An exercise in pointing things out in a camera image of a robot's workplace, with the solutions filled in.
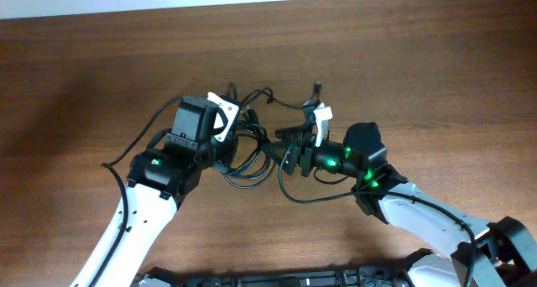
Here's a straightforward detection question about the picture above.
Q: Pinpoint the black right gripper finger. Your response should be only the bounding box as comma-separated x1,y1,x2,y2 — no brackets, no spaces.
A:
275,126,312,139
263,140,300,164

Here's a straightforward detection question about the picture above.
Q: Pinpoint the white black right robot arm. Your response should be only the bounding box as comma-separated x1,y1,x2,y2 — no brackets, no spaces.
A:
262,123,536,286

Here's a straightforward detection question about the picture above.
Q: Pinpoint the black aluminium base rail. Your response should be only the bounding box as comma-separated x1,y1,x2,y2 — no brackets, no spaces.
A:
131,248,432,287

